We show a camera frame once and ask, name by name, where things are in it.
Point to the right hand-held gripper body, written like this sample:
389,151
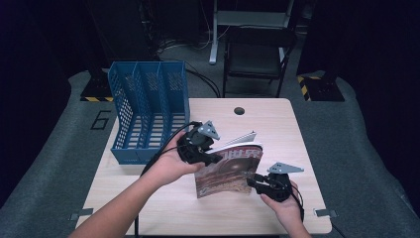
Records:
279,188

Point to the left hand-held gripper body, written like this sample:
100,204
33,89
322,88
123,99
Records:
193,145

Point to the magazine with reddish cover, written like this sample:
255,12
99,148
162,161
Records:
228,172

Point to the blue plastic file rack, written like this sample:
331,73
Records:
150,112

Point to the person's right hand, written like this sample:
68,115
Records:
287,210

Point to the person's left hand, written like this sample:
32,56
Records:
168,168

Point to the black stand base striped edge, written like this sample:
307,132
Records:
97,91
323,89

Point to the black folding chair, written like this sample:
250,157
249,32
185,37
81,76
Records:
259,56

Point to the white metal desk frame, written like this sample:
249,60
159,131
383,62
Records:
214,36

